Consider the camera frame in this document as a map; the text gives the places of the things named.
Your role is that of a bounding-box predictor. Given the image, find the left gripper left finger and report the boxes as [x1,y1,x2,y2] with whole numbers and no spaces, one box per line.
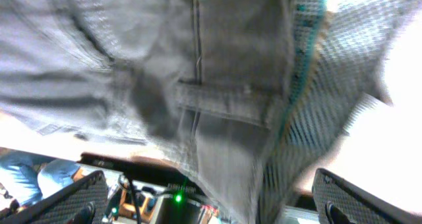
[1,171,108,224]

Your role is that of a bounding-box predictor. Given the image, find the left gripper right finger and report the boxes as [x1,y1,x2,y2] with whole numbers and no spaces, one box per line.
[312,168,421,224]

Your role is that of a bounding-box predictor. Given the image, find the grey shorts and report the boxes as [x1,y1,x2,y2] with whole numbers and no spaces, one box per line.
[0,0,422,224]

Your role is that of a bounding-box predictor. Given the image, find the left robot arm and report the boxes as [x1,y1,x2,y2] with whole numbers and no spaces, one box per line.
[1,169,421,223]

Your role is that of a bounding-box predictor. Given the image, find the left black cable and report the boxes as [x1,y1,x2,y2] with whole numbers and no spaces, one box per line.
[121,174,143,224]

